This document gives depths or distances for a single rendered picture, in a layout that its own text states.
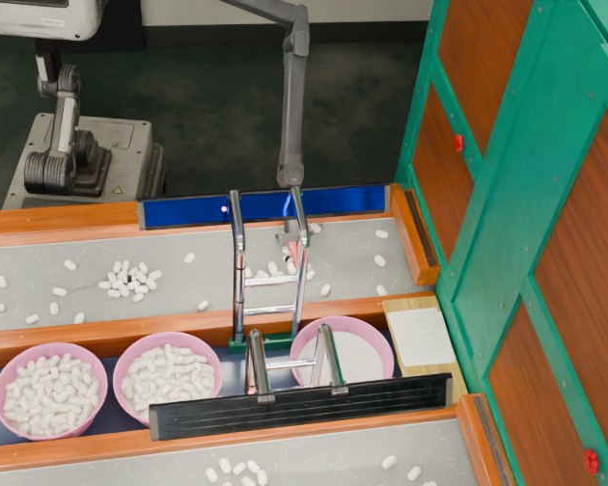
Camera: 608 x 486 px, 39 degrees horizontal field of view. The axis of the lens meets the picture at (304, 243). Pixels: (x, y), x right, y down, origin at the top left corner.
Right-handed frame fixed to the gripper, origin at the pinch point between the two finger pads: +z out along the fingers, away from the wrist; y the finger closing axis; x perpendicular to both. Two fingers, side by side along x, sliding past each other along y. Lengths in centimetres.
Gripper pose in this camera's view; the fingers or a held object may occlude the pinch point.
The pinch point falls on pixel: (296, 264)
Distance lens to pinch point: 237.4
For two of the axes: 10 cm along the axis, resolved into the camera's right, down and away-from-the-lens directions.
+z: 0.7, 10.0, 0.2
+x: -1.7, -0.1, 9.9
